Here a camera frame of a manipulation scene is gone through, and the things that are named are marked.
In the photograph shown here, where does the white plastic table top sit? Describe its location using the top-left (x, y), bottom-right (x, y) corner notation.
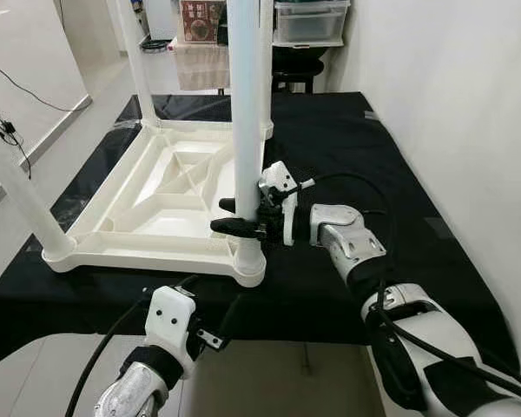
top-left (42, 117), bottom-right (275, 288)

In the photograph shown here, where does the black plastic table cover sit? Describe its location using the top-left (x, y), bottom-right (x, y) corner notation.
top-left (0, 91), bottom-right (521, 370)

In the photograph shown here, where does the black round stool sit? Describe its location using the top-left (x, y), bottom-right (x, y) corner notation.
top-left (272, 57), bottom-right (324, 93)

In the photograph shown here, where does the orange lid storage box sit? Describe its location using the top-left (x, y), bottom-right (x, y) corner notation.
top-left (181, 0), bottom-right (228, 44)

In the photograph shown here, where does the clear plastic container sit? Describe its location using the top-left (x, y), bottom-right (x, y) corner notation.
top-left (274, 0), bottom-right (351, 46)

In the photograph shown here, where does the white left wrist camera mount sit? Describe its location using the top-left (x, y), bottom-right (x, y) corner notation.
top-left (145, 285), bottom-right (201, 376)

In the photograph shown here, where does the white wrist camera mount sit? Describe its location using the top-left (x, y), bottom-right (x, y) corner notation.
top-left (145, 285), bottom-right (201, 376)
top-left (259, 161), bottom-right (301, 246)

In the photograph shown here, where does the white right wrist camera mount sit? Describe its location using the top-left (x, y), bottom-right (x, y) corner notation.
top-left (259, 161), bottom-right (301, 246)

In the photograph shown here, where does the black wall cable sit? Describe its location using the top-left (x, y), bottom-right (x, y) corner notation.
top-left (0, 96), bottom-right (32, 180)
top-left (0, 56), bottom-right (89, 114)

